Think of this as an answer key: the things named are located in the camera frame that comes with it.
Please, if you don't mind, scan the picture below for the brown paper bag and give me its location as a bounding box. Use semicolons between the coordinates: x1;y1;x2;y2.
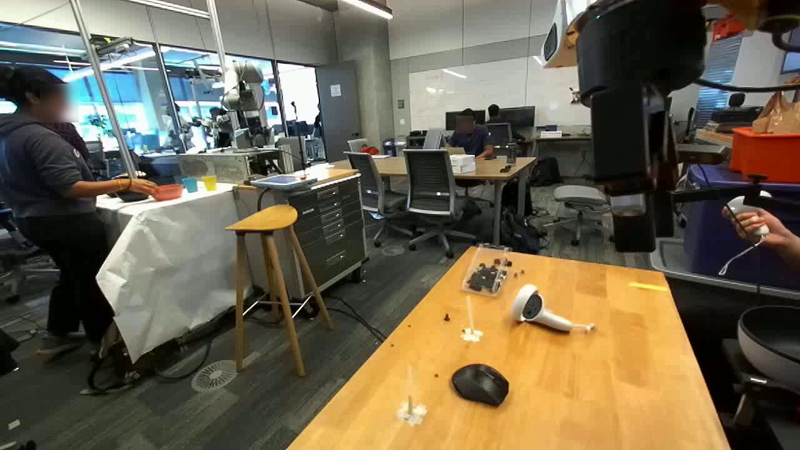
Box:
749;88;800;138

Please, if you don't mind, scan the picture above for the grey plastic tub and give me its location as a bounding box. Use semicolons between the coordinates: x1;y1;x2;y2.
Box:
647;234;800;301

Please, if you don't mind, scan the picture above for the black computer mouse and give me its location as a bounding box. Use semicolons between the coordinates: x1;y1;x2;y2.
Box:
450;363;514;410

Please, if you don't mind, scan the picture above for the table with white cloth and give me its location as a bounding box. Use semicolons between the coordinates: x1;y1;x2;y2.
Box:
94;183;254;364

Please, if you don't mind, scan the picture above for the black round bowl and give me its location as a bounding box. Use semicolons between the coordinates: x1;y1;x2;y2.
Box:
735;301;800;394

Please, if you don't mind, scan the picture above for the orange plastic bin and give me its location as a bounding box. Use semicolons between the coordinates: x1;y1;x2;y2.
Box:
727;125;800;184

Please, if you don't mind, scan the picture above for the bystander hand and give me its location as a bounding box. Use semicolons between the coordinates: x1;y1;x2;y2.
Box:
731;204;800;260

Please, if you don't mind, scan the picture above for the seated person in dark shirt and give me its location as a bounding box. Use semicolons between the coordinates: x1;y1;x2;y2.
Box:
449;106;496;160

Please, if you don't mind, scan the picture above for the wooden stool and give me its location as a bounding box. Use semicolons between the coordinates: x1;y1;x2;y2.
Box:
224;201;336;379

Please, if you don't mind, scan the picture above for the black desktop monitor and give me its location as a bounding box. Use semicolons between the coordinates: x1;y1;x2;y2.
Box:
442;106;487;134
497;105;537;134

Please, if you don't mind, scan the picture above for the grey drawer cabinet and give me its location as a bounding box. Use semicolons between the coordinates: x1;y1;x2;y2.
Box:
249;169;371;294

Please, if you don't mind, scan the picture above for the white stick stand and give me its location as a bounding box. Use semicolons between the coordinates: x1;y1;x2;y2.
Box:
396;363;431;428
460;291;486;345

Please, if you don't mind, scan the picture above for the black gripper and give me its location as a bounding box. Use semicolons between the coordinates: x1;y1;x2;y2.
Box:
589;81;655;186

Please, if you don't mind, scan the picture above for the black floor cable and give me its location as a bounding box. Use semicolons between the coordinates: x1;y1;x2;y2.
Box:
86;314;216;394

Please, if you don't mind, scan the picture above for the wooden office desk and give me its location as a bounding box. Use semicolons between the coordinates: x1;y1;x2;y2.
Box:
371;151;541;246

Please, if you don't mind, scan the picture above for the grey mesh office chair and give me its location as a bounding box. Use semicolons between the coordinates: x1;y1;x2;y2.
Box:
404;148;484;260

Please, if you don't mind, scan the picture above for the dark grey waste bin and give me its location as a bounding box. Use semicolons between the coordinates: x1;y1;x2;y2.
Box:
611;191;657;255

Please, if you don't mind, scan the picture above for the grey round stool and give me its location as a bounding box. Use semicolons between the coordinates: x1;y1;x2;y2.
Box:
554;183;611;246

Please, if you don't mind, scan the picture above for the white handheld controller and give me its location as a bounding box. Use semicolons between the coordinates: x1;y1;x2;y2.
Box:
717;191;772;279

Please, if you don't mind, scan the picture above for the blue plastic bin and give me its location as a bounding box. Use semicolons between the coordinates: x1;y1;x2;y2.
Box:
682;160;800;289

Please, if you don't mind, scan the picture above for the white VR controller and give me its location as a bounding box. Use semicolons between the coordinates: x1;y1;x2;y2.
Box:
509;283;599;338

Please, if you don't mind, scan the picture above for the standing person in dark hoodie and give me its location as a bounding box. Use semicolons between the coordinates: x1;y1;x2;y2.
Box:
0;65;161;358

